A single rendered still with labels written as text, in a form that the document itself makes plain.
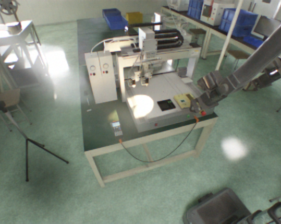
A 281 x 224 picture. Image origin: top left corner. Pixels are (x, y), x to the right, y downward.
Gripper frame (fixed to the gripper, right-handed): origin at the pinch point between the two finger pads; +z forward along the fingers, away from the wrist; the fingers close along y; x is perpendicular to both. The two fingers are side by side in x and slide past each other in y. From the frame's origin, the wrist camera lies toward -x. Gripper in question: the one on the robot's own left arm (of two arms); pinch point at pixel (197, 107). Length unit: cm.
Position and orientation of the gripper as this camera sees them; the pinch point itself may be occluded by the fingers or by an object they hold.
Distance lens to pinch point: 88.4
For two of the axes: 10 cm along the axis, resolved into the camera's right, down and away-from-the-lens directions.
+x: 3.6, 9.1, -2.2
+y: -9.1, 2.8, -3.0
